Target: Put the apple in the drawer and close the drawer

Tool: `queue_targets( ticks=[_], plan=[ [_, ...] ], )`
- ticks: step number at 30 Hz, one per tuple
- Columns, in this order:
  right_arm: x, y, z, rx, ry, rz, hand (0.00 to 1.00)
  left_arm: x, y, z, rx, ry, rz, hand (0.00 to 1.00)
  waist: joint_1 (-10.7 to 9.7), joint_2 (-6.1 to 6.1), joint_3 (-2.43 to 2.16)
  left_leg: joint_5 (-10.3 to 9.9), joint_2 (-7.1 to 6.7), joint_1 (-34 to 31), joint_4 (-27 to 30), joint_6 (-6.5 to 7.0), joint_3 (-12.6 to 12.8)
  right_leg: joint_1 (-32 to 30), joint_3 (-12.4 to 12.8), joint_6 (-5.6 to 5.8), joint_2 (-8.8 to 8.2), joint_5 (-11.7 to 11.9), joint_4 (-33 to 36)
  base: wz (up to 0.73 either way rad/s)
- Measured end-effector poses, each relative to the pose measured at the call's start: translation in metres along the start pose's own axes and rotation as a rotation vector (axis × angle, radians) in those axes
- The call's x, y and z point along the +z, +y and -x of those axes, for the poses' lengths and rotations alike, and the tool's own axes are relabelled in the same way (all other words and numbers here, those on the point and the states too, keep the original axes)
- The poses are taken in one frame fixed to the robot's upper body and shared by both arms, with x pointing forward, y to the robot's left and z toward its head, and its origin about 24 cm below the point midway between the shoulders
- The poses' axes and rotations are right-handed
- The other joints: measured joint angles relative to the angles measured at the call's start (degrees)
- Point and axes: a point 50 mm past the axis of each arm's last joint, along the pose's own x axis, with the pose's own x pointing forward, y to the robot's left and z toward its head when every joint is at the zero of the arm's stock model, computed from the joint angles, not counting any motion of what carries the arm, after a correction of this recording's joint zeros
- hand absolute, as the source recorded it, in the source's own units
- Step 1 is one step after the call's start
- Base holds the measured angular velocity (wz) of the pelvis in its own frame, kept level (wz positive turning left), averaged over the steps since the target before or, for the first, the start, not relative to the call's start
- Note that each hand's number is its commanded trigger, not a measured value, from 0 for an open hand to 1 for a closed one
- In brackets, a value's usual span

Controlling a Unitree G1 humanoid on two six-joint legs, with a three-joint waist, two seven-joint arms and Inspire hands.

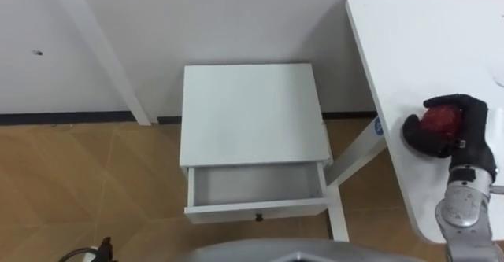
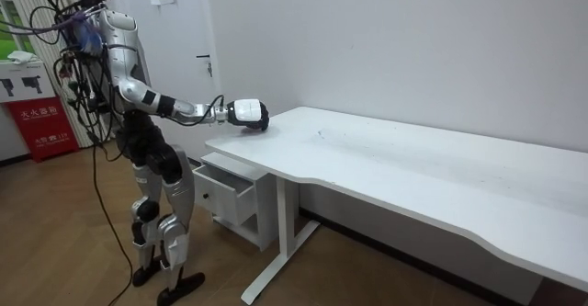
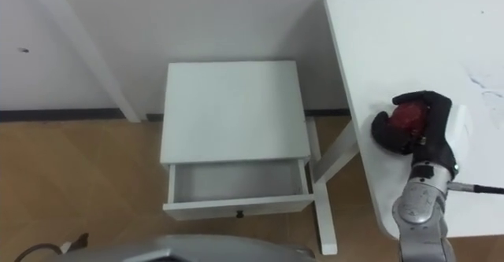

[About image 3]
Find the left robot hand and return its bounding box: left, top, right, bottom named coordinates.
left=60, top=232, right=90, bottom=254

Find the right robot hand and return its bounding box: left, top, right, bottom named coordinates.
left=370, top=90, right=472, bottom=179

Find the red apple soft toy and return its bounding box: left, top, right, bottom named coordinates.
left=387, top=101, right=429, bottom=141

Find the white desk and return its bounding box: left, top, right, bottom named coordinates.
left=305, top=0, right=504, bottom=256

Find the robot body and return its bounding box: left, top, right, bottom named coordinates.
left=54, top=234, right=317, bottom=262

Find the open white nightstand drawer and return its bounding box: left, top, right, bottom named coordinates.
left=162, top=157, right=317, bottom=222

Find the white nightstand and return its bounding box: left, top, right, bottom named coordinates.
left=159, top=60, right=317, bottom=222

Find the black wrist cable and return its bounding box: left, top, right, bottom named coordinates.
left=13, top=242, right=64, bottom=262
left=447, top=181, right=504, bottom=196

